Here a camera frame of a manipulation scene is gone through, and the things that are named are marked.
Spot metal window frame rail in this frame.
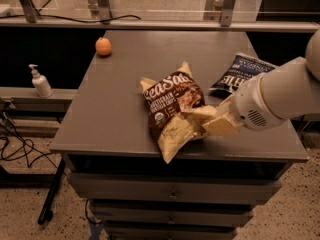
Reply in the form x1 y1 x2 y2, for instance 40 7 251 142
0 0 320 33

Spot brown SeaSalt tortilla chip bag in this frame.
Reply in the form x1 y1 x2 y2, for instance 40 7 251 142
140 62 209 163

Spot black cable on ledge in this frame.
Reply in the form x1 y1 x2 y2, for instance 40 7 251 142
0 13 142 24

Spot orange fruit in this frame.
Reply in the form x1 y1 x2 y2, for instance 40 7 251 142
95 37 112 56

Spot top drawer with knob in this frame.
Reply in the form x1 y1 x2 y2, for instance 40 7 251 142
68 173 281 205

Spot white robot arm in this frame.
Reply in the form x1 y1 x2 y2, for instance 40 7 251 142
184 30 320 135

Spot black floor cables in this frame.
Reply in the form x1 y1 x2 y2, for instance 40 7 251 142
0 98 59 169

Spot middle drawer with knob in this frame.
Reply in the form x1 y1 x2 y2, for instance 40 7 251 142
90 200 253 227

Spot blue Kettle chip bag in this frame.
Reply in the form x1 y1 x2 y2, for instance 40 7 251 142
210 52 276 94

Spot black metal stand leg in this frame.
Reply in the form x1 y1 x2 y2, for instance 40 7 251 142
38 160 65 225

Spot bottom drawer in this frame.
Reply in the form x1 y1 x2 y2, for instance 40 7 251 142
104 221 236 240

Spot drawer with knob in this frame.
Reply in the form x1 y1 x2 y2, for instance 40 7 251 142
68 173 281 205
90 200 253 227

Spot grey drawer cabinet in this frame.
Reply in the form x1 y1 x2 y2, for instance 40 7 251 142
49 29 310 240

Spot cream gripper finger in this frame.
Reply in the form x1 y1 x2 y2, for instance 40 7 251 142
202 114 240 135
182 105 217 122

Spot white pump soap bottle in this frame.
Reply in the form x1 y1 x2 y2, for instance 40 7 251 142
29 64 53 98

